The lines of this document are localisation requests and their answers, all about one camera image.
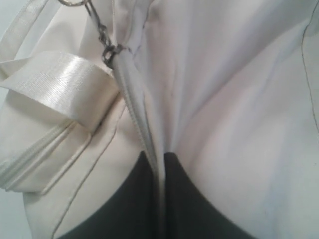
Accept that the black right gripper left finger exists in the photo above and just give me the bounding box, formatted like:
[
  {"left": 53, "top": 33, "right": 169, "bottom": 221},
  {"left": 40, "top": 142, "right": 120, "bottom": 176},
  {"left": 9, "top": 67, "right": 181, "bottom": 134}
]
[{"left": 61, "top": 152, "right": 162, "bottom": 239}]

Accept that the cream fabric duffel bag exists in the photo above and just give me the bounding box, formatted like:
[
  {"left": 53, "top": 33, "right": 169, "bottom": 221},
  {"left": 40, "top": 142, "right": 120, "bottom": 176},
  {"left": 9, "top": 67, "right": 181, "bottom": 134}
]
[{"left": 0, "top": 0, "right": 319, "bottom": 239}]

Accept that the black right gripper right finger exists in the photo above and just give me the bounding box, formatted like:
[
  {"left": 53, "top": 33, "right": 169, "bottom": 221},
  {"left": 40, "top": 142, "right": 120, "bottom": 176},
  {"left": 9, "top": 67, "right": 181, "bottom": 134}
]
[{"left": 164, "top": 152, "right": 253, "bottom": 239}]

